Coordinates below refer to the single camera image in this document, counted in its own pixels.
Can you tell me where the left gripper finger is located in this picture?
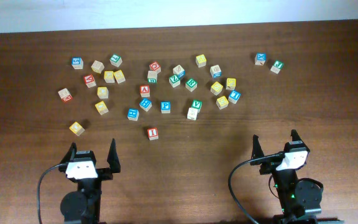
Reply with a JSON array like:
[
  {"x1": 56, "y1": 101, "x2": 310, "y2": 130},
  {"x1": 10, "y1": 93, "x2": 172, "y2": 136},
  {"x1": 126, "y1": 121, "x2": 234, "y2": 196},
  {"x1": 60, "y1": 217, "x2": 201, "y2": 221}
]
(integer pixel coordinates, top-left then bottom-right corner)
[
  {"x1": 107, "y1": 139, "x2": 121, "y2": 173},
  {"x1": 60, "y1": 142, "x2": 77, "y2": 164}
]

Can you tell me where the red I block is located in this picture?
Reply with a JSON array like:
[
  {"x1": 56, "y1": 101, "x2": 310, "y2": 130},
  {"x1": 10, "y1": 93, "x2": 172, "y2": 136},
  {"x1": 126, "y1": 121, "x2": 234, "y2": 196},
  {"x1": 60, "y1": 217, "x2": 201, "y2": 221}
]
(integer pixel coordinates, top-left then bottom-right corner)
[{"x1": 147, "y1": 128, "x2": 158, "y2": 141}]

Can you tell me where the yellow C block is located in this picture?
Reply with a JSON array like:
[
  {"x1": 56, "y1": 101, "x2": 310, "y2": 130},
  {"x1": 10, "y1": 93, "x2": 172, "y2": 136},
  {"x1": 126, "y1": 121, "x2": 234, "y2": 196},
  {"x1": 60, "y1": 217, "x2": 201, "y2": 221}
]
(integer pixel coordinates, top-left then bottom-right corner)
[{"x1": 97, "y1": 86, "x2": 109, "y2": 99}]

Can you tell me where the red A block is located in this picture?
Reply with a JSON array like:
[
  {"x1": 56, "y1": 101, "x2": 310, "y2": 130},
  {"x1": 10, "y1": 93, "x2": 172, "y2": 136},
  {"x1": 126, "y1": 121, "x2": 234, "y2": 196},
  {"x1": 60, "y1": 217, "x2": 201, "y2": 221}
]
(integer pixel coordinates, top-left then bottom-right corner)
[{"x1": 139, "y1": 85, "x2": 150, "y2": 98}]

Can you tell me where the green R block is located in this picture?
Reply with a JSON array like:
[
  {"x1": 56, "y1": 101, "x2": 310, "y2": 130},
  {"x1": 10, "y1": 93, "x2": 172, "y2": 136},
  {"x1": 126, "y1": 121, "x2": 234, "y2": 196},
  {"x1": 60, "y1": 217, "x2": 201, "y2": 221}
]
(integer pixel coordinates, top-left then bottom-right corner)
[{"x1": 185, "y1": 78, "x2": 198, "y2": 92}]

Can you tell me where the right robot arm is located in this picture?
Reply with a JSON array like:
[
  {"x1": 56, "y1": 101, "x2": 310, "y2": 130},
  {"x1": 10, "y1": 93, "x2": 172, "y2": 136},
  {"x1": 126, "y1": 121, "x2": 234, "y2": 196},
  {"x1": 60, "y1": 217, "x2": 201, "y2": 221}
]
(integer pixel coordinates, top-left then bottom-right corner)
[{"x1": 250, "y1": 129, "x2": 344, "y2": 224}]

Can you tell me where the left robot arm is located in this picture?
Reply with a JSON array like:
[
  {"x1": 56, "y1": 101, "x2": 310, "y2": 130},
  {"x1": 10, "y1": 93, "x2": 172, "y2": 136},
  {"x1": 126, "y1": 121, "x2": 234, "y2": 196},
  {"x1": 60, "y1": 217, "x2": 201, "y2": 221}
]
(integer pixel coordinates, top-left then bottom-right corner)
[{"x1": 58, "y1": 139, "x2": 121, "y2": 224}]

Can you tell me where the yellow block far left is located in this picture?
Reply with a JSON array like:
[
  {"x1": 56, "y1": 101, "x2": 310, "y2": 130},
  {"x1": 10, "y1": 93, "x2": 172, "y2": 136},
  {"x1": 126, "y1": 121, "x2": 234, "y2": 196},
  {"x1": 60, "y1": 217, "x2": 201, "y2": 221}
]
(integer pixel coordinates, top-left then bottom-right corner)
[{"x1": 69, "y1": 121, "x2": 85, "y2": 136}]

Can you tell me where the blue E block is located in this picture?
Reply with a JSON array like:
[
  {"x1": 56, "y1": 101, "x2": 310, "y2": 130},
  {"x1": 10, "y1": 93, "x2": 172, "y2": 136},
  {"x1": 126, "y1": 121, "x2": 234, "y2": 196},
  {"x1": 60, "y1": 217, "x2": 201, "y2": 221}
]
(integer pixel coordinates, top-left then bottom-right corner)
[{"x1": 127, "y1": 108, "x2": 139, "y2": 121}]

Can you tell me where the yellow block lower left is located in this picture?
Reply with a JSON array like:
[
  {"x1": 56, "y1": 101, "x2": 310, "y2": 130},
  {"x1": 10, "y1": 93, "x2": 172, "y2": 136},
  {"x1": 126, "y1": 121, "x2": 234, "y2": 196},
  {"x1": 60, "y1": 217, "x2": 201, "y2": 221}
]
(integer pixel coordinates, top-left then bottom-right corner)
[{"x1": 95, "y1": 101, "x2": 109, "y2": 115}]

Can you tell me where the yellow block right lower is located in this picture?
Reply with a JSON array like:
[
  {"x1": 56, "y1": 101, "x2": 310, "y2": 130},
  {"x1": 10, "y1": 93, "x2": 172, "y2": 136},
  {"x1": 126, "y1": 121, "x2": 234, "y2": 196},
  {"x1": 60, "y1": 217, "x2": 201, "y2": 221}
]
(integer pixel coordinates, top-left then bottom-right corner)
[{"x1": 216, "y1": 96, "x2": 229, "y2": 110}]

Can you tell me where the blue I block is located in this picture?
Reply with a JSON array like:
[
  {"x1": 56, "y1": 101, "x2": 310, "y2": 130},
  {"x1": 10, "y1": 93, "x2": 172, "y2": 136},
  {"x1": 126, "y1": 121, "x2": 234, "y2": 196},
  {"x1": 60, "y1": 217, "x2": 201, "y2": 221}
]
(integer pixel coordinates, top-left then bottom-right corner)
[{"x1": 228, "y1": 90, "x2": 241, "y2": 104}]

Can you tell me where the wooden block red side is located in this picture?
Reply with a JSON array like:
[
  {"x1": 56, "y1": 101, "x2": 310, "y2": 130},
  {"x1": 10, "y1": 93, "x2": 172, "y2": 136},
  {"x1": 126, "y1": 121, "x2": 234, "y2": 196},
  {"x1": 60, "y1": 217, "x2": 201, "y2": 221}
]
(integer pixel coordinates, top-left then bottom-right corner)
[{"x1": 58, "y1": 88, "x2": 73, "y2": 102}]

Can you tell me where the blue F block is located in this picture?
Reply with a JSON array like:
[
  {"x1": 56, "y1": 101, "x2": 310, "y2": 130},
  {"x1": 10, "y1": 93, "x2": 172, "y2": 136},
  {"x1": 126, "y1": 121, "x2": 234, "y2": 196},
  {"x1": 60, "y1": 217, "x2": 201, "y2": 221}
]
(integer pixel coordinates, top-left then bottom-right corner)
[{"x1": 139, "y1": 98, "x2": 152, "y2": 112}]

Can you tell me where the green J block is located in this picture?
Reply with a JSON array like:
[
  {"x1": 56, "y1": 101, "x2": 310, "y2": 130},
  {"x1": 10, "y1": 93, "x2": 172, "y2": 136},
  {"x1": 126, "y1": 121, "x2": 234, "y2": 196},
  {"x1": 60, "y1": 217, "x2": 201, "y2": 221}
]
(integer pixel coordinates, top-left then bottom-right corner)
[{"x1": 270, "y1": 60, "x2": 284, "y2": 74}]

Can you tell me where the yellow block right upper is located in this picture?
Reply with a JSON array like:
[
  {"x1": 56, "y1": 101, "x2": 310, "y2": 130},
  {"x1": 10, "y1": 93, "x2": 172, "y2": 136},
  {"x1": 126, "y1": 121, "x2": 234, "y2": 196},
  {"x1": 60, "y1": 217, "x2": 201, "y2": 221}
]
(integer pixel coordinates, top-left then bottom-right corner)
[{"x1": 226, "y1": 78, "x2": 236, "y2": 90}]

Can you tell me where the blue P block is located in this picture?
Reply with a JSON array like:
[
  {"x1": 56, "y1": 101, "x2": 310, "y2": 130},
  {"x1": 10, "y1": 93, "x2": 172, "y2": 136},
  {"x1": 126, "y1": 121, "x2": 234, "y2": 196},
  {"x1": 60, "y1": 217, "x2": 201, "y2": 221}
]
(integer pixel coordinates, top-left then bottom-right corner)
[{"x1": 160, "y1": 101, "x2": 171, "y2": 114}]

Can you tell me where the wooden picture block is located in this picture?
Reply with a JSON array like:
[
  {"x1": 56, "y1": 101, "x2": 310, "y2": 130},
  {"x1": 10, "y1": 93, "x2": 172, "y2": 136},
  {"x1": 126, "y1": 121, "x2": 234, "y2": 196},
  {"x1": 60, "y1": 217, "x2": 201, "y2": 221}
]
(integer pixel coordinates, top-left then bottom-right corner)
[{"x1": 187, "y1": 107, "x2": 198, "y2": 121}]

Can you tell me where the yellow block right cluster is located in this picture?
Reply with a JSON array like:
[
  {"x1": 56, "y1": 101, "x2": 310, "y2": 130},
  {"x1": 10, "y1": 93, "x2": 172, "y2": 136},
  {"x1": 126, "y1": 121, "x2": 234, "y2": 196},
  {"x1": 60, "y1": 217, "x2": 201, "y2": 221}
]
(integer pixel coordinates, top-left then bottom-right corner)
[{"x1": 210, "y1": 82, "x2": 223, "y2": 96}]

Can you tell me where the red block left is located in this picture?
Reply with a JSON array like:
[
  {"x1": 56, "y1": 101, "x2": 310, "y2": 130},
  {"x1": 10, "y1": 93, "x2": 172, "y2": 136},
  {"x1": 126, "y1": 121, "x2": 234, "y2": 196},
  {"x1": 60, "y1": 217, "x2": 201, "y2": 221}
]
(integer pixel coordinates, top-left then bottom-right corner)
[{"x1": 83, "y1": 75, "x2": 96, "y2": 88}]

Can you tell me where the green V block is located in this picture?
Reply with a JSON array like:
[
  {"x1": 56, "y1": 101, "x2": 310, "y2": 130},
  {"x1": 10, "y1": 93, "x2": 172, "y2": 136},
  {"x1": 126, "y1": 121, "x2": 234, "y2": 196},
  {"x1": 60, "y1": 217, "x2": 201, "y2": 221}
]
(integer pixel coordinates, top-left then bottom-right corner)
[{"x1": 191, "y1": 100, "x2": 203, "y2": 113}]

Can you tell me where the yellow block upper left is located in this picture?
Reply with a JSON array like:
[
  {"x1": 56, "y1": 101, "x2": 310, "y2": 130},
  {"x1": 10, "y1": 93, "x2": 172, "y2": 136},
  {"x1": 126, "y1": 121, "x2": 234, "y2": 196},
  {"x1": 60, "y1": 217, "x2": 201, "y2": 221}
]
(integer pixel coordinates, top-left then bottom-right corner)
[{"x1": 104, "y1": 71, "x2": 115, "y2": 83}]

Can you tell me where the yellow block beside it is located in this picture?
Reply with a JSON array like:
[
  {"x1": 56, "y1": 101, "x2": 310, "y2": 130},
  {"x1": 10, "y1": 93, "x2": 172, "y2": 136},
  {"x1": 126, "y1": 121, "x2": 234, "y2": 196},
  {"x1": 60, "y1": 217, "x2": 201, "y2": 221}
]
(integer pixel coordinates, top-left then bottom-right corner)
[{"x1": 113, "y1": 70, "x2": 126, "y2": 83}]

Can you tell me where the blue X block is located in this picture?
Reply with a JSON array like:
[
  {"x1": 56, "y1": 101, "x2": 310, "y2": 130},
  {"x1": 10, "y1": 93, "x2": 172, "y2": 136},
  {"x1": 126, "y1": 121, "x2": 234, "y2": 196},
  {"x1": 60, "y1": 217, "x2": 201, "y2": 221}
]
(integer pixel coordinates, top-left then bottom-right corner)
[{"x1": 254, "y1": 52, "x2": 267, "y2": 65}]

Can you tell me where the wooden block blue D side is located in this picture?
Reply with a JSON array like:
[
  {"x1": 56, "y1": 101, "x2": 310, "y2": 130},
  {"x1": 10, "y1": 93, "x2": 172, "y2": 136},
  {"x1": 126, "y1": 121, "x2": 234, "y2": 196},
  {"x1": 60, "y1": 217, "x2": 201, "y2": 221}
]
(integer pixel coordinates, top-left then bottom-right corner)
[{"x1": 210, "y1": 65, "x2": 222, "y2": 78}]

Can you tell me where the blue S block top-left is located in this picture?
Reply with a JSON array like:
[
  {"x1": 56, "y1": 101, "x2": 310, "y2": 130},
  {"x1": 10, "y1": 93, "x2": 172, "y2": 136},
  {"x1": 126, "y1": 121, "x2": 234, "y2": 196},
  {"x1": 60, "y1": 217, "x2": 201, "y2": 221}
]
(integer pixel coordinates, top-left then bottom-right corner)
[{"x1": 71, "y1": 57, "x2": 84, "y2": 70}]

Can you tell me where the plain wooden block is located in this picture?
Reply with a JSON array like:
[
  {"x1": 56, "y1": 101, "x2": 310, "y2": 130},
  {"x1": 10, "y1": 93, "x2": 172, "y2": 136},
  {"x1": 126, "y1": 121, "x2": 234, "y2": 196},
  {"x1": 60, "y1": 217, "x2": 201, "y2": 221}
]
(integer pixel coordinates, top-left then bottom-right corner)
[{"x1": 91, "y1": 60, "x2": 104, "y2": 73}]

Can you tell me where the wooden block green side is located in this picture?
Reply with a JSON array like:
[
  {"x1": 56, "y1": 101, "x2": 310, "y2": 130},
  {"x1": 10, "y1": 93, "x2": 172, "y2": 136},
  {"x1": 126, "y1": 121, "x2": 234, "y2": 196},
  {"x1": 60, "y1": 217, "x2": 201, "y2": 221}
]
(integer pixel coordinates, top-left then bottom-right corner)
[{"x1": 147, "y1": 70, "x2": 158, "y2": 83}]

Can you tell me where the green L block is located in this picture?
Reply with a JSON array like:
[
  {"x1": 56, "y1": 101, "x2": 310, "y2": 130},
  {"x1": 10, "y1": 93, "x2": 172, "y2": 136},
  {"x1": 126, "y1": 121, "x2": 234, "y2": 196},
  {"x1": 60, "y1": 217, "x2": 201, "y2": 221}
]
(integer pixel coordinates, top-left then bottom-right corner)
[{"x1": 109, "y1": 54, "x2": 122, "y2": 67}]

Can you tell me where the green Z block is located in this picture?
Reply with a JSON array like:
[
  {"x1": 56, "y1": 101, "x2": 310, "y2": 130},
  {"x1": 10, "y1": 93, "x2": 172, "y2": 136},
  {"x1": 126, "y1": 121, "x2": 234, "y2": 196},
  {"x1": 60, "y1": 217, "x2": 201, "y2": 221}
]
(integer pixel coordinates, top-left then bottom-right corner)
[{"x1": 169, "y1": 75, "x2": 180, "y2": 88}]

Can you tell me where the red block top centre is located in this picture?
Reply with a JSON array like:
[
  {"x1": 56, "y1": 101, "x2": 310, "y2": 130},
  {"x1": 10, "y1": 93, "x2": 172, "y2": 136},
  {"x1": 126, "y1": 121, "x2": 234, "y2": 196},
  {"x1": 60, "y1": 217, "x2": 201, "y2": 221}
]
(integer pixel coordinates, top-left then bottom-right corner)
[{"x1": 149, "y1": 61, "x2": 161, "y2": 73}]

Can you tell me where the yellow block top centre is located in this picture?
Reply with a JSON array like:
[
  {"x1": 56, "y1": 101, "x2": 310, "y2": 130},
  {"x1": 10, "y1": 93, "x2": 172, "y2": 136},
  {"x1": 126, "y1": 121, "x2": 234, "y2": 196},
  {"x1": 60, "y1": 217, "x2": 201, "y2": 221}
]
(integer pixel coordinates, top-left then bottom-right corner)
[{"x1": 196, "y1": 54, "x2": 207, "y2": 68}]

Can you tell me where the wooden leaf block blue side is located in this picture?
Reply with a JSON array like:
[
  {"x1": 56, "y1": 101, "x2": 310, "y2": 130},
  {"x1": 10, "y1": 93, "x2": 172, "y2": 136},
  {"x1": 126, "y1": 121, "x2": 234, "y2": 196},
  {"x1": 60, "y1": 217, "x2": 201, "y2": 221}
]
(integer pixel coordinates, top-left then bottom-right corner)
[{"x1": 173, "y1": 65, "x2": 185, "y2": 79}]

